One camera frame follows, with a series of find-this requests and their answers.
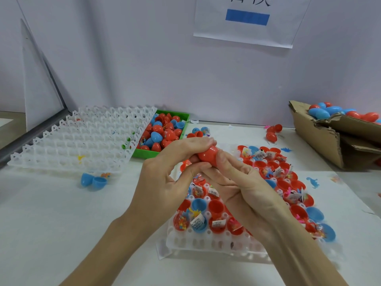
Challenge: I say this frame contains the clear plastic egg tray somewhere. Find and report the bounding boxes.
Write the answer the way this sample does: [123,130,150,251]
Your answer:
[164,143,343,263]
[7,104,159,173]

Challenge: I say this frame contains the person's right hand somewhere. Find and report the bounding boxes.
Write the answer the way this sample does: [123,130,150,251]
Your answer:
[189,151,295,239]

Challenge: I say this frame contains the pile of finished eggs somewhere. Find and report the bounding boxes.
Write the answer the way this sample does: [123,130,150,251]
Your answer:
[308,102,381,124]

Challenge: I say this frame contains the white paper sign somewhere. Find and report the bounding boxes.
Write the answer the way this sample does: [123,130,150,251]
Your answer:
[193,0,313,49]

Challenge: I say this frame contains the person's right forearm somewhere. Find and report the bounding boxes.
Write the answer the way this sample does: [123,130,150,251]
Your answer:
[262,208,349,286]

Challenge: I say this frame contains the grey metal rail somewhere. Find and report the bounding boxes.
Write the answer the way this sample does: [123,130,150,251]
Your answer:
[0,107,72,166]

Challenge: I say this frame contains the person's left hand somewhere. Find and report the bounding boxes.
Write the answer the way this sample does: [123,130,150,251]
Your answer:
[124,137,218,236]

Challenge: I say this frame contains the small white paper slip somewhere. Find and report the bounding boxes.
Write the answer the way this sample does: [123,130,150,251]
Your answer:
[156,240,170,259]

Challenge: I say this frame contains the cardboard box of capsules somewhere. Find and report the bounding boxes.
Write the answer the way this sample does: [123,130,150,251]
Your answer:
[289,100,381,170]

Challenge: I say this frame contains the blue egg shell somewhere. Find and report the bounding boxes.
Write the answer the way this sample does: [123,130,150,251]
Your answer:
[81,172,108,190]

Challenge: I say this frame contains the small capsule cluster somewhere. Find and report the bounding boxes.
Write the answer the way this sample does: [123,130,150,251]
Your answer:
[186,126,211,139]

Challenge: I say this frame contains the clear triangular panel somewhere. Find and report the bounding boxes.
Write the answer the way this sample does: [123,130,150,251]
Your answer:
[21,19,66,131]

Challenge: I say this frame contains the green plastic tray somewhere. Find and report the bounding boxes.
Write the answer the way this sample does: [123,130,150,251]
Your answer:
[132,109,191,160]

